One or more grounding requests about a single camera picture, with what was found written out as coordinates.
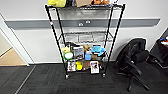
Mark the black box with white print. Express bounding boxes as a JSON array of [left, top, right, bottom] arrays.
[[66, 0, 77, 7]]

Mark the grey framed book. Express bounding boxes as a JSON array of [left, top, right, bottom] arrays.
[[72, 45, 85, 61]]

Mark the small brown box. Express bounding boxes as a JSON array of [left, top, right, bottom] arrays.
[[92, 54, 103, 62]]

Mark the tall brown box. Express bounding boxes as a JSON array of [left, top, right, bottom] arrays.
[[81, 59, 92, 71]]

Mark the white door frame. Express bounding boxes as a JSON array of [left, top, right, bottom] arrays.
[[0, 13, 35, 67]]

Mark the black bag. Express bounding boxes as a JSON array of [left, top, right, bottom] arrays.
[[65, 41, 80, 49]]

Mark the blue cloth bag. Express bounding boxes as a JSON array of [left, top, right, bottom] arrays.
[[90, 45, 107, 57]]

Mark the red and white box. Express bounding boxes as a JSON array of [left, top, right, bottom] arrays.
[[67, 60, 77, 73]]

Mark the orange plush toy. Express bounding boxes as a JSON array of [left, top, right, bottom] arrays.
[[92, 0, 111, 6]]

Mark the small yellow toy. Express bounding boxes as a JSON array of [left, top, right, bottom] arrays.
[[75, 61, 84, 71]]

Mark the long grey wall band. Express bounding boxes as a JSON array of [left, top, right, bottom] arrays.
[[3, 18, 162, 30]]

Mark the black wire shelf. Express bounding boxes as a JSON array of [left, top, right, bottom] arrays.
[[44, 2, 128, 80]]

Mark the white box with red print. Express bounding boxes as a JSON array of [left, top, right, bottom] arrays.
[[89, 60, 101, 75]]

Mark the small yellow item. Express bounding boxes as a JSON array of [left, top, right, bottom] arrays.
[[61, 46, 72, 54]]

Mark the small tan item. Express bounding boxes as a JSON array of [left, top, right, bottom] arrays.
[[83, 44, 93, 52]]

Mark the dark desk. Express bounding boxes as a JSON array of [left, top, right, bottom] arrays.
[[148, 27, 168, 70]]

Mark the black office chair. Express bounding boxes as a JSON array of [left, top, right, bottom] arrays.
[[115, 37, 152, 93]]

